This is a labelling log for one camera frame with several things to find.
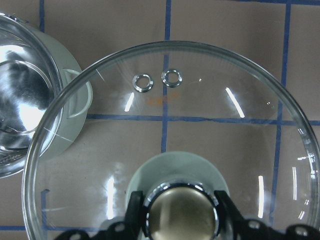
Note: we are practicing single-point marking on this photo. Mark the glass pot lid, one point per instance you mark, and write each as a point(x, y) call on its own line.
point(176, 120)

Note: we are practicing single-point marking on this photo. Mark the pale green cooking pot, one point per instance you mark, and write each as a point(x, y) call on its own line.
point(34, 69)

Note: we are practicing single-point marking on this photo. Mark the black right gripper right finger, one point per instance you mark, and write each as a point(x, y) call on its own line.
point(229, 217)

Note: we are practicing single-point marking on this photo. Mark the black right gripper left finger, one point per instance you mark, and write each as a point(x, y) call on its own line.
point(133, 215)

